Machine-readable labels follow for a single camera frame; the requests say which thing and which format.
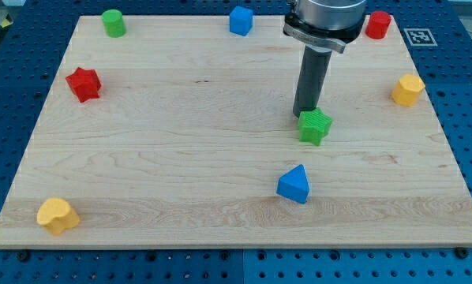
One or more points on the red star block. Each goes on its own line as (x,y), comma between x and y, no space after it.
(84,84)

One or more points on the blue triangle block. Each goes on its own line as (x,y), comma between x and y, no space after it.
(294,185)

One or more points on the green cylinder block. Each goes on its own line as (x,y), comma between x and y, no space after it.
(113,23)

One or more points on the black white fiducial marker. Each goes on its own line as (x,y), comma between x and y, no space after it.
(420,37)

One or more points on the green star block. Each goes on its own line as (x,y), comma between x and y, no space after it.
(313,126)

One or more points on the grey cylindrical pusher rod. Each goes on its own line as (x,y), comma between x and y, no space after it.
(315,62)

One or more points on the light wooden board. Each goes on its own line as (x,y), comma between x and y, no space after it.
(194,127)

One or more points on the blue cube block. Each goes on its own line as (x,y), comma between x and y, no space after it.
(241,20)

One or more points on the red cylinder block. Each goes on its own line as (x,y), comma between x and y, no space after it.
(378,24)

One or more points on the yellow hexagon block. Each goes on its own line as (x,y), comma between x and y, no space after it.
(407,90)

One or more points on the yellow heart block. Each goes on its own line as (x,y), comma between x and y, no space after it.
(56,215)

